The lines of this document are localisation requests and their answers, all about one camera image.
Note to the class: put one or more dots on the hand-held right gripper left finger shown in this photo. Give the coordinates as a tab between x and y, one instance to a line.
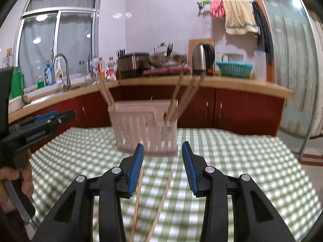
135	171

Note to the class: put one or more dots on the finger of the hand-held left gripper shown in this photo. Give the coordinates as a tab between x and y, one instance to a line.
46	116
67	117

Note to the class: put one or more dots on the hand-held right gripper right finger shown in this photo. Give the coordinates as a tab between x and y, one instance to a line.
188	171

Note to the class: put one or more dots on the wooden chopstick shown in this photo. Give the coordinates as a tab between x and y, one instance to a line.
136	211
188	95
194	93
176	92
160	206
103	92
107	90

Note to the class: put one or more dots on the pink perforated utensil holder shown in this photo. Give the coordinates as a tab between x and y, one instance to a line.
136	131

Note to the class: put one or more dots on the person's left hand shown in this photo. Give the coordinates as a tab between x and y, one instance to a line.
27	179

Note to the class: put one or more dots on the steel sink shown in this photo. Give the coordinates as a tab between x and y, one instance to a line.
50	96

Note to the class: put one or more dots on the small green bottle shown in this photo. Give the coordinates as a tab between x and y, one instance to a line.
41	83

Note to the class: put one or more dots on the curved steel faucet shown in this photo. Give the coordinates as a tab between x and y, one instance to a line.
67	78

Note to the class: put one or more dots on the blue dish soap bottle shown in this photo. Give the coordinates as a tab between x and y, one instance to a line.
48	75

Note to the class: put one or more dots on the green checked tablecloth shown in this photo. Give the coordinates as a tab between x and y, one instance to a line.
227	156

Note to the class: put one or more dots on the green thermos jug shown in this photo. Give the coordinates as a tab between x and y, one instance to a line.
17	85

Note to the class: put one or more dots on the white spray bottle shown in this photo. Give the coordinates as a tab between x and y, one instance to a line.
58	70

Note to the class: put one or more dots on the glass jar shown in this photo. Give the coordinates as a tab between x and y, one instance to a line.
81	69

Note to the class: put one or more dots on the cooking oil bottle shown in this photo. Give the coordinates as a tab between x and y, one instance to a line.
101	70

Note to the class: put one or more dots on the red and white bag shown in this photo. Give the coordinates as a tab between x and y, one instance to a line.
111	73

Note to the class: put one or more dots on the small clear bottle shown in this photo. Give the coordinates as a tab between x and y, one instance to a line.
111	60

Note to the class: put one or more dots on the red kitchen counter cabinet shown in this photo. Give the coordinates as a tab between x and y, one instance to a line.
239	108

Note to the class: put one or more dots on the knife block with scissors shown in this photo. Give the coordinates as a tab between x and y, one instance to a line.
120	55

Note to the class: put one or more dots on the sliding window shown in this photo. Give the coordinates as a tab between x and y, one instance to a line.
75	35

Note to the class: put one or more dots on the dark rice cooker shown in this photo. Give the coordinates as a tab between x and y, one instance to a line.
131	65

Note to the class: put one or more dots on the red induction cooktop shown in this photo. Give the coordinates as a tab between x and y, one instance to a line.
171	70

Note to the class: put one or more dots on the teal colander basket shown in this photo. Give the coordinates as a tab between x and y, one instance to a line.
234	69

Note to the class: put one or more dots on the steel wok with lid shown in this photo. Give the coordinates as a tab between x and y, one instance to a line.
164	59

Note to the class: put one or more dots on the steel electric kettle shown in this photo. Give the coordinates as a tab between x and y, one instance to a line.
201	58

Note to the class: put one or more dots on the green mug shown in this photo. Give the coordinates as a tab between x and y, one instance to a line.
233	57

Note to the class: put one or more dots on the white translucent container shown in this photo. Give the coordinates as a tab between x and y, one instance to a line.
260	68

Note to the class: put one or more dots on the wooden cutting board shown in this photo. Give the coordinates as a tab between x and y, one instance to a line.
194	42

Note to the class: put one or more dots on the wooden framed glass door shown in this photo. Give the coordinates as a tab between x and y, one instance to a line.
290	55

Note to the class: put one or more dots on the striped curtain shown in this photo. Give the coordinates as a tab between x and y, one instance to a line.
316	80

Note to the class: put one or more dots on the dark hanging cloth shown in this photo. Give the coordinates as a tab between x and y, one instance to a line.
263	30

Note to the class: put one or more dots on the beige towel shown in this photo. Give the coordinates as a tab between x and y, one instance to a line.
238	17

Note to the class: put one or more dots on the pink rubber gloves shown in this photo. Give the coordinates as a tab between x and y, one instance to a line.
217	8

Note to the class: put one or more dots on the wall towel rack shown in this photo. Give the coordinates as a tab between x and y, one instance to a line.
203	5

